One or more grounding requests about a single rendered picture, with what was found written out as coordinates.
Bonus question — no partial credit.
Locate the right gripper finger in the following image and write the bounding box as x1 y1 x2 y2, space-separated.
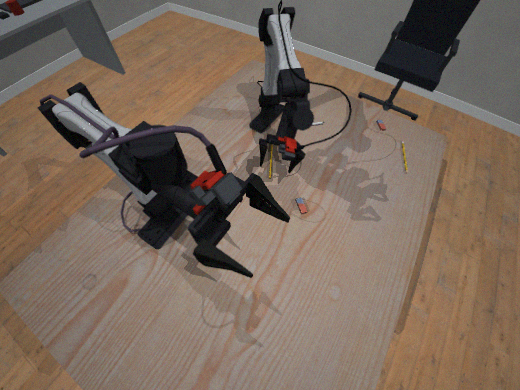
249 175 290 223
193 238 253 278

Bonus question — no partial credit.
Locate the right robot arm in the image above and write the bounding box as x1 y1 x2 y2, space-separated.
38 82 242 246

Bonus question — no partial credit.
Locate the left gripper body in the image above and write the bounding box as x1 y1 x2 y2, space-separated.
259 120 305 156

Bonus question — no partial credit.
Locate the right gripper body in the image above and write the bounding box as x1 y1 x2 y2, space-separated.
174 168 256 246

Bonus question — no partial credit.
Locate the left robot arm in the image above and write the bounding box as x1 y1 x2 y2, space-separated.
250 7 314 132

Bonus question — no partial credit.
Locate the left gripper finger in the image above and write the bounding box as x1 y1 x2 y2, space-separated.
288 154 305 173
259 141 267 167

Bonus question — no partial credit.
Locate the red and blue eraser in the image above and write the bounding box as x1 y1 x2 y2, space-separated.
376 120 386 131
296 198 307 214

